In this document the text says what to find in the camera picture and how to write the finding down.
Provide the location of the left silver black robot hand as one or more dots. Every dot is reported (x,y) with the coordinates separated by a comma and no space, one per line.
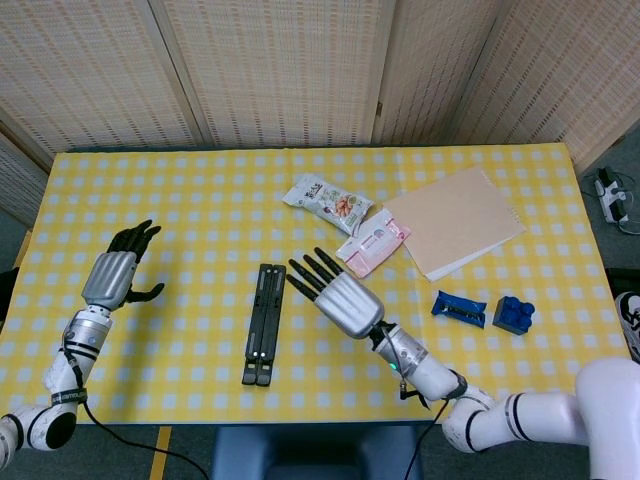
(107,277)

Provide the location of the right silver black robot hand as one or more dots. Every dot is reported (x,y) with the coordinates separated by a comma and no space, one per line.
(350,305)

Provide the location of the black folding stand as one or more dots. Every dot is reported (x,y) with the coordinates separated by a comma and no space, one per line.
(260,325)

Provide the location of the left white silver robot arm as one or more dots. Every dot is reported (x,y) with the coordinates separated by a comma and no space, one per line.
(85,335)

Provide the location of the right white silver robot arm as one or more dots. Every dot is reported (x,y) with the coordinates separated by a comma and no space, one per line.
(435,375)

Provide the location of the yellow white checkered tablecloth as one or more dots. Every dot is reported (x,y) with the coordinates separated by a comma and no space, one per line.
(200,200)

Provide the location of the pink wet wipes pack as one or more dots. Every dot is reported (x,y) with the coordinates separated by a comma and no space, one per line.
(372,242)

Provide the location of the white nut snack bag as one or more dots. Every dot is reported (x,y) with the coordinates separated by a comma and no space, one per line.
(330,202)

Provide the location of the blue snack wrapper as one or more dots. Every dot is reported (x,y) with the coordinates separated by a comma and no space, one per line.
(457,309)

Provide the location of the beige cover paper notebook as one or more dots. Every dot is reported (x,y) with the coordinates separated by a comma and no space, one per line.
(455,225)

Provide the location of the blue building block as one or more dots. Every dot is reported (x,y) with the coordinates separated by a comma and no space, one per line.
(512,315)

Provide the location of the yellow floor tape strip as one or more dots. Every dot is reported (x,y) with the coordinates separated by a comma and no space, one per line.
(161,452)

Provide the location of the woven folding screen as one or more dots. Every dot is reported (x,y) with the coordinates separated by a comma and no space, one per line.
(280,70)

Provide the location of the white black sneaker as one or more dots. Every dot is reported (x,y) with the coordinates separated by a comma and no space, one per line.
(630,325)

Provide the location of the white power strip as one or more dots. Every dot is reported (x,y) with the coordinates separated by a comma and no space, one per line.
(611,196)

